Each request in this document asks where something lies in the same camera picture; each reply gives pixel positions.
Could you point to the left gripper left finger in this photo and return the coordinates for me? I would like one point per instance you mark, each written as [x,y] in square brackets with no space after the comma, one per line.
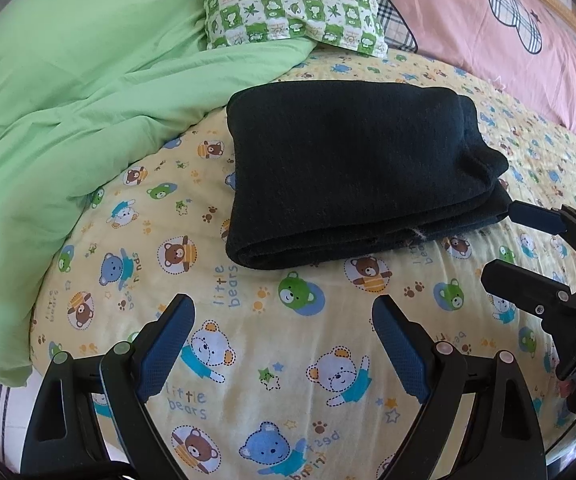
[64,440]

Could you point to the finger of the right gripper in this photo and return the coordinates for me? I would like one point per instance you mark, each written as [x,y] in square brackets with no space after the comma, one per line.
[560,222]
[527,290]

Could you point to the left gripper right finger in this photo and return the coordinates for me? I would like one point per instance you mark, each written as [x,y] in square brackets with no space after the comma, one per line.
[502,438]

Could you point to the black fleece pants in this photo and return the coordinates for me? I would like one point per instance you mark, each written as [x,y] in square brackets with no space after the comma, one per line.
[334,169]

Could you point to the yellow bear print bedsheet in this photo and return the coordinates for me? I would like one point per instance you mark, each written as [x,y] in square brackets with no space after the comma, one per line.
[282,376]

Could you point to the pink plaid-heart quilt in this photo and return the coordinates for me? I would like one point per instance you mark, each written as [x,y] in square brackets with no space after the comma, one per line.
[519,46]

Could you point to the green checkered pillow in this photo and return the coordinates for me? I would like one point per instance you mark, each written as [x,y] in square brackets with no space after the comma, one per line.
[347,24]

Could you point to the green duvet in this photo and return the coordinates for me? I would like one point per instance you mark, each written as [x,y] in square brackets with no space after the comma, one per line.
[87,87]

